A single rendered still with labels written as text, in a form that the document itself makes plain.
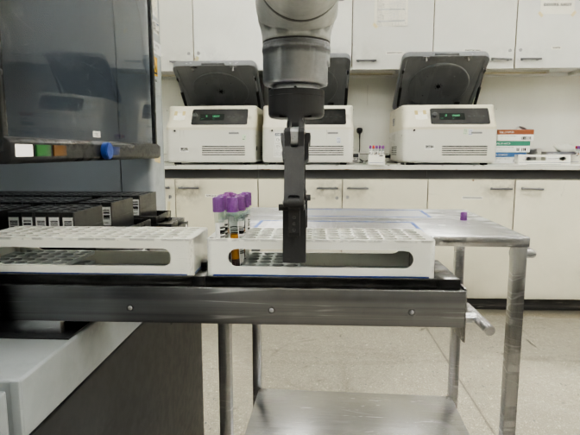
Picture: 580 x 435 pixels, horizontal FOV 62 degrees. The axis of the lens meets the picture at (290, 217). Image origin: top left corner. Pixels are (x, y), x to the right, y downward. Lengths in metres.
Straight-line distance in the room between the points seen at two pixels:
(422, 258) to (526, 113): 3.29
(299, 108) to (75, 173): 0.82
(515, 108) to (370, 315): 3.32
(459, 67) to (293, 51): 2.77
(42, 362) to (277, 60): 0.46
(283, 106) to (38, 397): 0.45
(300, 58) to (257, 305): 0.32
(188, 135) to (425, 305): 2.55
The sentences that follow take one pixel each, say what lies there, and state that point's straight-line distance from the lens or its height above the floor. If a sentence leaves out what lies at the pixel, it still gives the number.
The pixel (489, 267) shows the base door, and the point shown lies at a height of 0.28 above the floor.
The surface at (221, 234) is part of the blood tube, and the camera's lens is 0.64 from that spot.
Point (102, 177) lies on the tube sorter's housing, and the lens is 1.32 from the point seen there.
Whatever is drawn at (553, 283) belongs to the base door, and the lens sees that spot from 3.39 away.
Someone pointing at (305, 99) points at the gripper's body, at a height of 1.04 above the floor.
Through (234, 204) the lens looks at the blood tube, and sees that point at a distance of 0.63.
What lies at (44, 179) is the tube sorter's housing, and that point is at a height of 0.91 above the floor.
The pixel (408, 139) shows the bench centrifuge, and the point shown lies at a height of 1.05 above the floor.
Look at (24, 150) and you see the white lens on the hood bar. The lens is 0.73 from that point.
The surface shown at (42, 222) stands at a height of 0.86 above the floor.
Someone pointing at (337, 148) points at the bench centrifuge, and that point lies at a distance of 2.97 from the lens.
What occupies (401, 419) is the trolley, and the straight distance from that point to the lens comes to 1.42.
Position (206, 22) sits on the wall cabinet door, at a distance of 3.42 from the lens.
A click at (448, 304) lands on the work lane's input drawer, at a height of 0.79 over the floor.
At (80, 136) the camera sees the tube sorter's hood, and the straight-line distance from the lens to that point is 0.90.
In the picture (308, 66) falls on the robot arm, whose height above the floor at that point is 1.08.
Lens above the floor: 0.98
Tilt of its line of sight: 8 degrees down
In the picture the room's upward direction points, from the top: straight up
